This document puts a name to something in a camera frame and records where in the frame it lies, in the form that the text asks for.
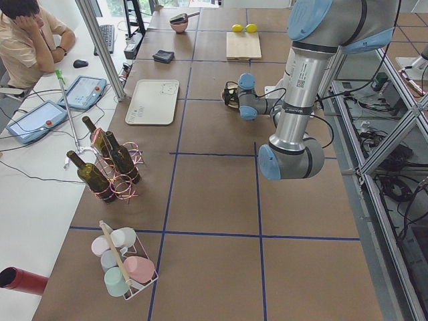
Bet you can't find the cream bear tray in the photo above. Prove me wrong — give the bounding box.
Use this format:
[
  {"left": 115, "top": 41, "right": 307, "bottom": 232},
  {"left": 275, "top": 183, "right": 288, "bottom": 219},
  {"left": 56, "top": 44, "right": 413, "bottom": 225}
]
[{"left": 125, "top": 80, "right": 179, "bottom": 125}]

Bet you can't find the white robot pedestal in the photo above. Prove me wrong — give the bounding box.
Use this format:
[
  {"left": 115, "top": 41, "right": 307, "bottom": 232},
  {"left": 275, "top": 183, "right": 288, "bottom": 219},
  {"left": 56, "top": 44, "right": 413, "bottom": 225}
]
[{"left": 265, "top": 58, "right": 296, "bottom": 99}]

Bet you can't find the aluminium frame post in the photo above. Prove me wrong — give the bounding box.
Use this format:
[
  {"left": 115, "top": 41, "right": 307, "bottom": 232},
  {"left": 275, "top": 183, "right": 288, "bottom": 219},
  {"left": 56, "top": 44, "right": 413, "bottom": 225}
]
[{"left": 75, "top": 0, "right": 126, "bottom": 102}]

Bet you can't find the white cup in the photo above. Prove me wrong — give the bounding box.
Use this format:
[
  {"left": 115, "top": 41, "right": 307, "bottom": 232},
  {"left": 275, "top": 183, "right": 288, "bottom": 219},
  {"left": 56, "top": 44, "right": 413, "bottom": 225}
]
[{"left": 110, "top": 227, "right": 136, "bottom": 248}]

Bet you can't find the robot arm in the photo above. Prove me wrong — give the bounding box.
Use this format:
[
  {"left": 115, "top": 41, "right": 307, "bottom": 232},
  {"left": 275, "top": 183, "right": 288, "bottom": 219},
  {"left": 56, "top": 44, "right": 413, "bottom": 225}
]
[{"left": 236, "top": 1, "right": 401, "bottom": 180}]

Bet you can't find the light pink cup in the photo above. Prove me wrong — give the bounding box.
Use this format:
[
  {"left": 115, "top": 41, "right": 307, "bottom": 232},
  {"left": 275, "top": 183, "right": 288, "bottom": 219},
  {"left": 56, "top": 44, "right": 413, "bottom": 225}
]
[{"left": 91, "top": 235, "right": 110, "bottom": 257}]

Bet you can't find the teach pendant far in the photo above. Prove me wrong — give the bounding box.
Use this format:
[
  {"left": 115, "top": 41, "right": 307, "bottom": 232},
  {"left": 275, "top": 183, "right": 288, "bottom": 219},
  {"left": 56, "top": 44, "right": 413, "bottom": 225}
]
[{"left": 66, "top": 76, "right": 107, "bottom": 110}]

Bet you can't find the copper wire bottle rack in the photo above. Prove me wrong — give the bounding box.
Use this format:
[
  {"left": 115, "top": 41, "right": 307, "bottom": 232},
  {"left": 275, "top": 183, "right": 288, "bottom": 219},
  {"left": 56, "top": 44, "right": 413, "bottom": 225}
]
[{"left": 90, "top": 128, "right": 144, "bottom": 201}]

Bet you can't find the seated person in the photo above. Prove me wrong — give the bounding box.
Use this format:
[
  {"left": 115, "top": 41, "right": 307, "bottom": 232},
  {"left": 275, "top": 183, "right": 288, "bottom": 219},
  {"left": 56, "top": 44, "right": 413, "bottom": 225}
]
[{"left": 1, "top": 1, "right": 76, "bottom": 90}]

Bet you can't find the teach pendant near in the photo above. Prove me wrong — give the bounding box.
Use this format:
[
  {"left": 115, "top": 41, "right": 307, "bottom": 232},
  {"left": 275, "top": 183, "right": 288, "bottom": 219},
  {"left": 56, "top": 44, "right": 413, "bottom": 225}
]
[{"left": 6, "top": 100, "right": 68, "bottom": 144}]

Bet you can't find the white wire cup rack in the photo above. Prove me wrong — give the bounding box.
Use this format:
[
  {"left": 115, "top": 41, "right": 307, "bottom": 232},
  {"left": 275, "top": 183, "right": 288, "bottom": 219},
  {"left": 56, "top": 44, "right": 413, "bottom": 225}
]
[{"left": 91, "top": 221, "right": 158, "bottom": 300}]

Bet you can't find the green wine bottle rear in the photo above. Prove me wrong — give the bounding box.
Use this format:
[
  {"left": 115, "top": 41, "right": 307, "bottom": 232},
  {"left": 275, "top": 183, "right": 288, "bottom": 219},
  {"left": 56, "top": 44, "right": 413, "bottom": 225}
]
[{"left": 82, "top": 116, "right": 110, "bottom": 158}]

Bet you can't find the green wine bottle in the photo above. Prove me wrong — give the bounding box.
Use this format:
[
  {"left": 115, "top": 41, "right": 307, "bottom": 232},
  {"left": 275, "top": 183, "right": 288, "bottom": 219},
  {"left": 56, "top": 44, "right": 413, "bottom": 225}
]
[
  {"left": 66, "top": 150, "right": 116, "bottom": 203},
  {"left": 106, "top": 131, "right": 140, "bottom": 184},
  {"left": 82, "top": 116, "right": 110, "bottom": 158}
]

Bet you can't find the teach pendant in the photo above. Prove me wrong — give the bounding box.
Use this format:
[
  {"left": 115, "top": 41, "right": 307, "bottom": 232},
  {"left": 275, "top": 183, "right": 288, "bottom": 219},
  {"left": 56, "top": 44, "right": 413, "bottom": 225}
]
[
  {"left": 66, "top": 76, "right": 107, "bottom": 110},
  {"left": 6, "top": 100, "right": 68, "bottom": 144}
]

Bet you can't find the black power strip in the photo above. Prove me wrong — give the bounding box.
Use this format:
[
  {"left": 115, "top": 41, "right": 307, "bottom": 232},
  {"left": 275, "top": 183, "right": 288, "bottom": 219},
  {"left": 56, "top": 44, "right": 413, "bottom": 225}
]
[{"left": 124, "top": 32, "right": 143, "bottom": 60}]

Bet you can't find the black computer mouse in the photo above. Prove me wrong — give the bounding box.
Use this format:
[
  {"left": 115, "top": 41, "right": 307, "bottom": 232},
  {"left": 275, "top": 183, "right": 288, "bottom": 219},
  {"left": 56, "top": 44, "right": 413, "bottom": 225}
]
[{"left": 73, "top": 60, "right": 88, "bottom": 69}]

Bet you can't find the black keyboard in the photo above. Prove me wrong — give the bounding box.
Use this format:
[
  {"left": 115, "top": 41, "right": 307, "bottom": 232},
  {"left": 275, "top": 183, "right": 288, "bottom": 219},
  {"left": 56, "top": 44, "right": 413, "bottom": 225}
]
[{"left": 99, "top": 25, "right": 115, "bottom": 54}]

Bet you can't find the white round plate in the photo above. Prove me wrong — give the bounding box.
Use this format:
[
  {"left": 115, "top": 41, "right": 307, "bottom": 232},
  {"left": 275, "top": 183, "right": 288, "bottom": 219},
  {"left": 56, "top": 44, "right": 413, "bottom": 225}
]
[{"left": 221, "top": 89, "right": 239, "bottom": 109}]

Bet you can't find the mint green cup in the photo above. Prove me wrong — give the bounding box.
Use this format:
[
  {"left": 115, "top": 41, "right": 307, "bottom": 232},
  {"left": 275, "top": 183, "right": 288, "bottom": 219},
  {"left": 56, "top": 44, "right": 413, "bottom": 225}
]
[{"left": 104, "top": 267, "right": 130, "bottom": 297}]

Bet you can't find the yellow lemon left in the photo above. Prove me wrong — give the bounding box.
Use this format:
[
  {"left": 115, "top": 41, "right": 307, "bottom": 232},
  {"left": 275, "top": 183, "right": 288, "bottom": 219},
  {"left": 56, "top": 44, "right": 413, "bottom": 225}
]
[{"left": 231, "top": 23, "right": 244, "bottom": 33}]

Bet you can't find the pink bowl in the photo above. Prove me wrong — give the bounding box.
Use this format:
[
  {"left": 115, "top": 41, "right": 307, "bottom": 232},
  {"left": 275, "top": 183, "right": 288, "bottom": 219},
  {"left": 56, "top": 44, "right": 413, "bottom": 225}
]
[{"left": 170, "top": 19, "right": 188, "bottom": 33}]

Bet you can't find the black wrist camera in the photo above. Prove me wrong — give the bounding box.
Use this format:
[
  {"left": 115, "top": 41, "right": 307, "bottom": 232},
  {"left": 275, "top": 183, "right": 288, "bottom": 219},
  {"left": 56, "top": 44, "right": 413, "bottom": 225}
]
[{"left": 222, "top": 82, "right": 239, "bottom": 108}]

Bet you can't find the red cylinder tube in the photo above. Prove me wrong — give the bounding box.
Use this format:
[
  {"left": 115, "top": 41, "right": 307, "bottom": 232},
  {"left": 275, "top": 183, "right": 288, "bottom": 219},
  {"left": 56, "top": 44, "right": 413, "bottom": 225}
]
[{"left": 1, "top": 267, "right": 49, "bottom": 296}]

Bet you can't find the grey cup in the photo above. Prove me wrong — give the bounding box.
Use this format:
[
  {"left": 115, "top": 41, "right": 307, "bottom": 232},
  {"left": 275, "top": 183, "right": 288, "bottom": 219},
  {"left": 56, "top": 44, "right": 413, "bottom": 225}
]
[{"left": 100, "top": 249, "right": 118, "bottom": 273}]

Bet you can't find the grey folded cloth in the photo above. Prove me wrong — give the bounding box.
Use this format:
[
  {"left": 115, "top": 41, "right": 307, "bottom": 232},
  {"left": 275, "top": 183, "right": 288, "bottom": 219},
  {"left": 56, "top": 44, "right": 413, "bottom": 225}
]
[{"left": 152, "top": 49, "right": 175, "bottom": 64}]

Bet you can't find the green wine bottle front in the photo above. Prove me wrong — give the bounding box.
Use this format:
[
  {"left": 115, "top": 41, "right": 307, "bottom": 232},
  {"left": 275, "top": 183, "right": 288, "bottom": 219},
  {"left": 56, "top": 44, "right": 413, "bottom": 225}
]
[{"left": 66, "top": 150, "right": 116, "bottom": 203}]

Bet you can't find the green wine bottle middle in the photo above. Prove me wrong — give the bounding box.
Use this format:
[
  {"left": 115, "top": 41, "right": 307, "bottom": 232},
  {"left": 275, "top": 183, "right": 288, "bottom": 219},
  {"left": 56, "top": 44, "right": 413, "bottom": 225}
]
[{"left": 106, "top": 131, "right": 140, "bottom": 184}]

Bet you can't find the wooden cutting board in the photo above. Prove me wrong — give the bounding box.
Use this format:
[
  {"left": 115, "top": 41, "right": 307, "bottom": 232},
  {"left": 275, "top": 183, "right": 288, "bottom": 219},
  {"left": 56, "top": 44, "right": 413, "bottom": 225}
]
[{"left": 226, "top": 32, "right": 261, "bottom": 60}]

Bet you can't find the green tipped grabber stick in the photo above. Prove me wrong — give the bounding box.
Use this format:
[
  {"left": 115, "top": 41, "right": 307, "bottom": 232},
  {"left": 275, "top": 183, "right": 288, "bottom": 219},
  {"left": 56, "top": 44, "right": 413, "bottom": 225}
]
[{"left": 55, "top": 69, "right": 93, "bottom": 154}]

